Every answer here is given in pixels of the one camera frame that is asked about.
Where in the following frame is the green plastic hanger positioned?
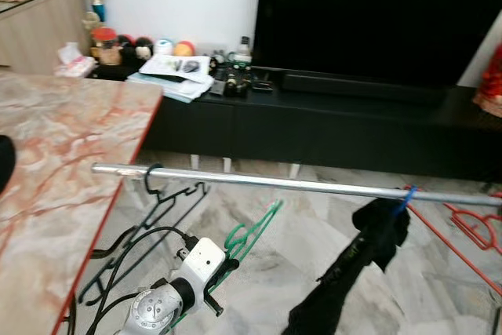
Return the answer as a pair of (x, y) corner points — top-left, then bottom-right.
(169, 199), (285, 328)

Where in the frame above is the black plastic hanger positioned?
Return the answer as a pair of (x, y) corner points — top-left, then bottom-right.
(75, 164), (211, 308)

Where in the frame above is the blue plastic hanger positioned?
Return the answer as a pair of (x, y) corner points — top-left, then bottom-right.
(392, 186), (419, 218)

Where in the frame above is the red plastic hanger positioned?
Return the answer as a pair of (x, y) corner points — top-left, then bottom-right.
(404, 186), (502, 297)

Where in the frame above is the silver metal clothes rack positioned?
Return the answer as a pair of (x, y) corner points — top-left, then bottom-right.
(92, 161), (502, 209)

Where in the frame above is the long black garment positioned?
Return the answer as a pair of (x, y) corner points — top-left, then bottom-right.
(282, 198), (411, 335)

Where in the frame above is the black low tv console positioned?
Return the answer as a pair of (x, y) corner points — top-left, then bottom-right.
(94, 64), (502, 183)

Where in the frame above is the small black box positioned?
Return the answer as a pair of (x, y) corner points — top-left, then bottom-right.
(251, 75), (275, 94)

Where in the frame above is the white paper stack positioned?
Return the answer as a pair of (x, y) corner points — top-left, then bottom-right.
(127, 53), (214, 104)

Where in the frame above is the marble pattern folding table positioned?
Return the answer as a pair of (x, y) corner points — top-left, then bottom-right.
(0, 72), (164, 335)

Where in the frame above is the clear plastic bottle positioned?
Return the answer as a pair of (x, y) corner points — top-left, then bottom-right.
(234, 35), (253, 69)

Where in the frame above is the black soundbar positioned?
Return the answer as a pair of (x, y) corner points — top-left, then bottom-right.
(281, 71), (448, 104)

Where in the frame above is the orange ball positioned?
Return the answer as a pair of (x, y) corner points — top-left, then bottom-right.
(173, 40), (195, 57)

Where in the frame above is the red lid jar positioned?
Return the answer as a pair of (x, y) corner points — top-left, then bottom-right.
(90, 27), (120, 66)

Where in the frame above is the white tissue pack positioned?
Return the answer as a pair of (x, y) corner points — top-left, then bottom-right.
(56, 42), (96, 78)

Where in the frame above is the red laughing Buddha statue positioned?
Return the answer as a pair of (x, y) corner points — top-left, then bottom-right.
(475, 41), (502, 118)

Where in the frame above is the black flat screen television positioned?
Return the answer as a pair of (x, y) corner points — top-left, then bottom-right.
(253, 0), (502, 89)

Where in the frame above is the light wood sideboard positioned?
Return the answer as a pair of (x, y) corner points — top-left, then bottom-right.
(0, 0), (91, 75)

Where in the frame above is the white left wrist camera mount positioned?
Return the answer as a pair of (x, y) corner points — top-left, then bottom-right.
(174, 237), (228, 297)

